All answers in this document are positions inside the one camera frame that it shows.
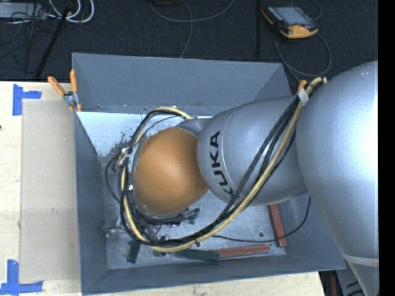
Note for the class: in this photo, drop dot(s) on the dark green flat block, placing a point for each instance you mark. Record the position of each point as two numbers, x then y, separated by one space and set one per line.
133 252
197 254

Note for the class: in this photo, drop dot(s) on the pale wood flat board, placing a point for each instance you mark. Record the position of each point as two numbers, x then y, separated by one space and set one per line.
46 180

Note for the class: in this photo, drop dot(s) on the grey metal bin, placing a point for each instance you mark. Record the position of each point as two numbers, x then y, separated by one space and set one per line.
172 85

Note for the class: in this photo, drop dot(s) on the red-brown flat block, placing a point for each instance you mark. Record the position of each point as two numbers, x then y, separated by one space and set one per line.
276 225
243 251

